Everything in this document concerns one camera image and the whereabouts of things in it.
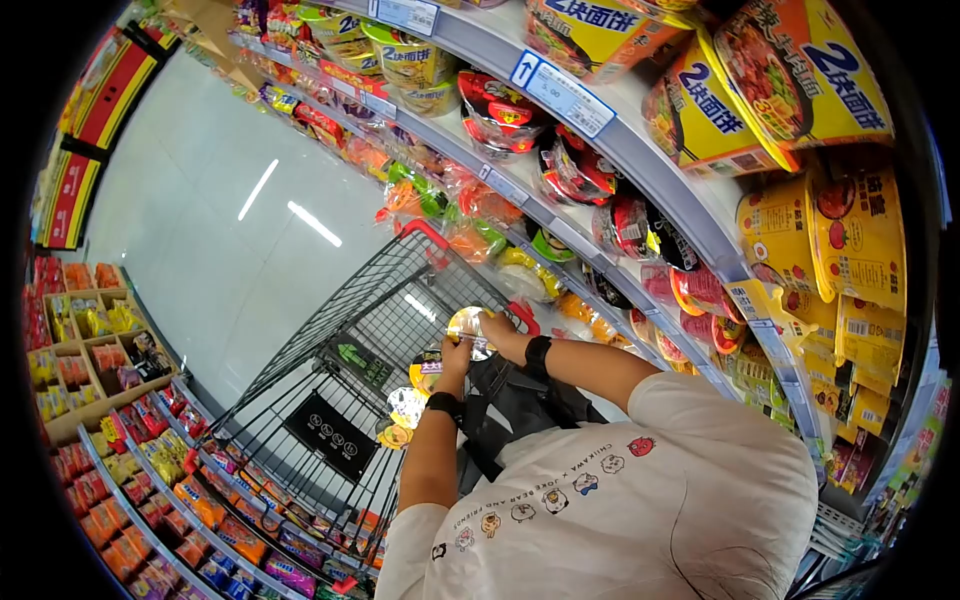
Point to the person's left hand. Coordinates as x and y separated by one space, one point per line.
453 358

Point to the person's right hand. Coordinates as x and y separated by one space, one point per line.
501 330

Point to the person's right fingers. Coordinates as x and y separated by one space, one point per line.
489 321

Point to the person's left fingers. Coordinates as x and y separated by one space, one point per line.
459 343

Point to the silver lidded noodle bowl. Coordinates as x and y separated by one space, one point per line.
469 327

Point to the yellow purple noodle bowl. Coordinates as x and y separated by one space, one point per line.
426 372

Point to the black wrist band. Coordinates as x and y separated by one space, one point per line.
537 357
445 403

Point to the white yellow noodle bowl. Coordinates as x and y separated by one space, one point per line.
407 406

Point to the black bag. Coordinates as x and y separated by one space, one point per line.
517 409

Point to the yellow orange noodle bowl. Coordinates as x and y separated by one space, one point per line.
393 436

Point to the person's body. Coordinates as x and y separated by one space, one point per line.
615 502

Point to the full shop shelf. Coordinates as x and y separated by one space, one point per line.
127 450
675 172

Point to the red yellow display stand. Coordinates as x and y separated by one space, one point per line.
90 142

